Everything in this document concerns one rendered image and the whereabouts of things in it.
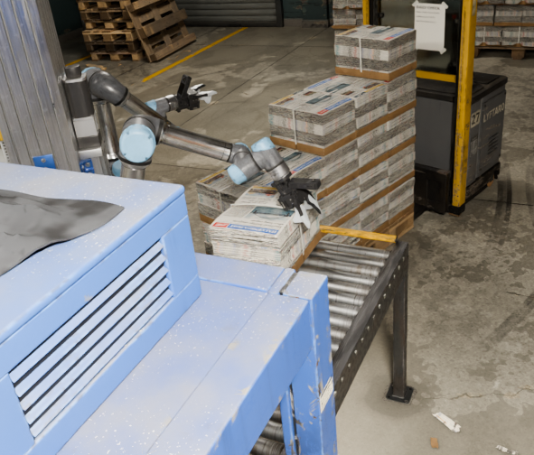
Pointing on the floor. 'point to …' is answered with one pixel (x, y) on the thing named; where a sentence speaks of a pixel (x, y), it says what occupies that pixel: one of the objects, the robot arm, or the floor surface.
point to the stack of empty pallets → (112, 30)
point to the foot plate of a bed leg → (399, 396)
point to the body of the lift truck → (429, 145)
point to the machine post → (310, 373)
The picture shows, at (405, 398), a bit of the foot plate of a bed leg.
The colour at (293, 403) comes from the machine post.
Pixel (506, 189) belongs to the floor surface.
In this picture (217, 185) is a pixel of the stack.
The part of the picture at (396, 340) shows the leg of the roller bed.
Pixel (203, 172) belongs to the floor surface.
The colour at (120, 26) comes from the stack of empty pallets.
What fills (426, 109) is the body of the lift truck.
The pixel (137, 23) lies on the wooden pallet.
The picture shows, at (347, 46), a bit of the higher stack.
